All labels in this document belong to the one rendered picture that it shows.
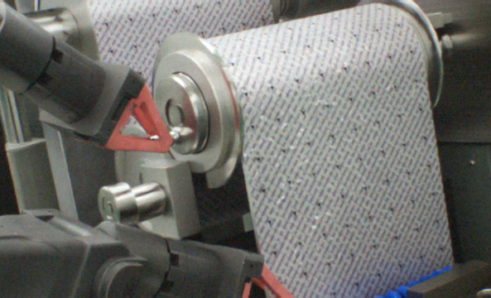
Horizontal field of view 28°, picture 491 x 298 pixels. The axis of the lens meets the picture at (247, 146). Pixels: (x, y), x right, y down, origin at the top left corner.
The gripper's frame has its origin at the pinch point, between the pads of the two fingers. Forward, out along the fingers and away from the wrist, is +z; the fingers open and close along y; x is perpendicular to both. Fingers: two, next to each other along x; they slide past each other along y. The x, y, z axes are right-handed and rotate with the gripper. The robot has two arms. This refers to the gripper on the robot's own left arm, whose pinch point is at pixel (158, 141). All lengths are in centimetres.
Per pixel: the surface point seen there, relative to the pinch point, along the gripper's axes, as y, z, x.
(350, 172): 8.2, 15.9, 5.9
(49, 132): -34.2, 8.2, -0.6
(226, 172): 4.8, 5.0, 0.1
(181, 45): -0.5, -2.1, 8.8
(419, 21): 6.0, 17.8, 23.7
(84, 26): -20.9, -1.1, 9.9
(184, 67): 0.8, -1.6, 6.9
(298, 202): 8.1, 11.5, 0.7
